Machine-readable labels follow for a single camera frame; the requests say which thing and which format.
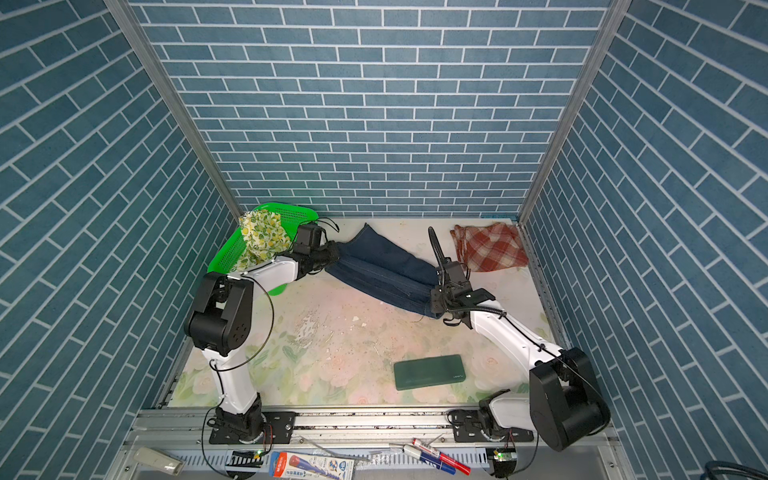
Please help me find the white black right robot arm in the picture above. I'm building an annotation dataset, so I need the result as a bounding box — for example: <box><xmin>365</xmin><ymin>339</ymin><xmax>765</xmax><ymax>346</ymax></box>
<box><xmin>431</xmin><ymin>259</ymin><xmax>611</xmax><ymax>451</ymax></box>

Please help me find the blue marker pen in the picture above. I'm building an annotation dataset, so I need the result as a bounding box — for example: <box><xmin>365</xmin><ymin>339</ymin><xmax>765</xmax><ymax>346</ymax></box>
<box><xmin>402</xmin><ymin>445</ymin><xmax>456</xmax><ymax>475</ymax></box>

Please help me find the white small device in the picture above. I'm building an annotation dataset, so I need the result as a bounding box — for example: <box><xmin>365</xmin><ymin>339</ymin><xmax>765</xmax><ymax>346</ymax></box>
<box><xmin>133</xmin><ymin>447</ymin><xmax>184</xmax><ymax>476</ymax></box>

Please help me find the aluminium front rail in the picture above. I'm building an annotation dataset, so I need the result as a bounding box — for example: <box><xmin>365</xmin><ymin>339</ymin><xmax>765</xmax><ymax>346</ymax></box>
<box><xmin>106</xmin><ymin>405</ymin><xmax>633</xmax><ymax>479</ymax></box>

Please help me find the yellow floral skirt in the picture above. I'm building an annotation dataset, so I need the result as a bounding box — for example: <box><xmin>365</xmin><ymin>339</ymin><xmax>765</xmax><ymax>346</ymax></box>
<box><xmin>231</xmin><ymin>210</ymin><xmax>292</xmax><ymax>272</ymax></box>

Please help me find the dark green folded cloth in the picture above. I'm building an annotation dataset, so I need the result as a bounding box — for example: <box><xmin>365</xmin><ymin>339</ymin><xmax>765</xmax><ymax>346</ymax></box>
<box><xmin>393</xmin><ymin>354</ymin><xmax>467</xmax><ymax>391</ymax></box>

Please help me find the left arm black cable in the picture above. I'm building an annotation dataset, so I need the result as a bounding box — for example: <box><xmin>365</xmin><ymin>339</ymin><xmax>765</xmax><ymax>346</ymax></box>
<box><xmin>200</xmin><ymin>217</ymin><xmax>341</xmax><ymax>480</ymax></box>

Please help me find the red marker pen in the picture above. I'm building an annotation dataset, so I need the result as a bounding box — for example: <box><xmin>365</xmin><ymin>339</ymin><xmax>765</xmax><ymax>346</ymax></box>
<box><xmin>412</xmin><ymin>439</ymin><xmax>471</xmax><ymax>475</ymax></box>

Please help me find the blue red packaged tool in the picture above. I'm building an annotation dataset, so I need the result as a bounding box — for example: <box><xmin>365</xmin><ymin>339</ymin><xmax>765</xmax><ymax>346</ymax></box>
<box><xmin>269</xmin><ymin>451</ymin><xmax>356</xmax><ymax>480</ymax></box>

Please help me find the aluminium corner frame post right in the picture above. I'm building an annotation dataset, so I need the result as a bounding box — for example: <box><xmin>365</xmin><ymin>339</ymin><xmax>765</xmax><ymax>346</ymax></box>
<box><xmin>518</xmin><ymin>0</ymin><xmax>631</xmax><ymax>226</ymax></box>

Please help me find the aluminium corner frame post left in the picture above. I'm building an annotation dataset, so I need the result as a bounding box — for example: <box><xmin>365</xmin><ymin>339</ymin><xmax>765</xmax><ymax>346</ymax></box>
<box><xmin>104</xmin><ymin>0</ymin><xmax>243</xmax><ymax>219</ymax></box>

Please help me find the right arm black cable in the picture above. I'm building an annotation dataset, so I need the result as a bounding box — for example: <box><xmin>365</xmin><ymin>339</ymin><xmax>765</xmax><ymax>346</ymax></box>
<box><xmin>427</xmin><ymin>226</ymin><xmax>610</xmax><ymax>478</ymax></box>

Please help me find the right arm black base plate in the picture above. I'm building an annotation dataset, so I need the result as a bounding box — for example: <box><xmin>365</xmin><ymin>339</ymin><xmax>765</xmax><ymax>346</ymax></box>
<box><xmin>446</xmin><ymin>409</ymin><xmax>534</xmax><ymax>443</ymax></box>

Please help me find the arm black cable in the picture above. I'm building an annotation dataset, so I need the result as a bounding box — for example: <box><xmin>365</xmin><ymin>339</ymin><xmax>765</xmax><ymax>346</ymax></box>
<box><xmin>200</xmin><ymin>217</ymin><xmax>341</xmax><ymax>480</ymax></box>
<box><xmin>427</xmin><ymin>226</ymin><xmax>610</xmax><ymax>478</ymax></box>

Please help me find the dark navy skirt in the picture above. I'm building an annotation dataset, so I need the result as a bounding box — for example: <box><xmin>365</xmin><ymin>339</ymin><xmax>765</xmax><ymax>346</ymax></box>
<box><xmin>325</xmin><ymin>224</ymin><xmax>438</xmax><ymax>318</ymax></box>

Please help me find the red plaid skirt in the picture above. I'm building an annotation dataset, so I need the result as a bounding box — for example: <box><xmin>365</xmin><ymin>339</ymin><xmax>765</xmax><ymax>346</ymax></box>
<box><xmin>450</xmin><ymin>222</ymin><xmax>529</xmax><ymax>273</ymax></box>

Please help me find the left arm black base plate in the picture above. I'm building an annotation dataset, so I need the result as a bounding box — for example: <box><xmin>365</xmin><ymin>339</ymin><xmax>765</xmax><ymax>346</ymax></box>
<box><xmin>206</xmin><ymin>408</ymin><xmax>297</xmax><ymax>446</ymax></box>

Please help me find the aluminium corner frame post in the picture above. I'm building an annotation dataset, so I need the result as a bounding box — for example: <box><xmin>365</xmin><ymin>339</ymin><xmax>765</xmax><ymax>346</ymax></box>
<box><xmin>104</xmin><ymin>0</ymin><xmax>243</xmax><ymax>219</ymax></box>
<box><xmin>518</xmin><ymin>0</ymin><xmax>631</xmax><ymax>226</ymax></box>

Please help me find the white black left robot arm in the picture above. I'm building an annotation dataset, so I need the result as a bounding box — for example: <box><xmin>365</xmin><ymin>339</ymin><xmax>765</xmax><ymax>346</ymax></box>
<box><xmin>184</xmin><ymin>221</ymin><xmax>338</xmax><ymax>422</ymax></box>

